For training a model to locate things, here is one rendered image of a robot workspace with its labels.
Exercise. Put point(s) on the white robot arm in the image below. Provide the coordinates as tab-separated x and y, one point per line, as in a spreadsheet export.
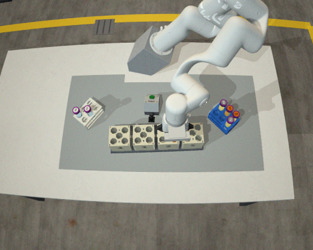
232	33

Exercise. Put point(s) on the beige bucket adapter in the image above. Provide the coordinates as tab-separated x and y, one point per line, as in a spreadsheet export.
117	142
144	137
162	145
196	137

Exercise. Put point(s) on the grey bench mat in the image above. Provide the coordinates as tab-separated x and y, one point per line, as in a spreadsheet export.
123	103

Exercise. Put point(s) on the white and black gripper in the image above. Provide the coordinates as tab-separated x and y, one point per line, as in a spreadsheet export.
164	126

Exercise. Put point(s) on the white tube rack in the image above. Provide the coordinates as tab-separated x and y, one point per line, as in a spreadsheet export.
85	120

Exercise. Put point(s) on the blue tube rack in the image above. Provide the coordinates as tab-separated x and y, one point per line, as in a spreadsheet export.
219	119

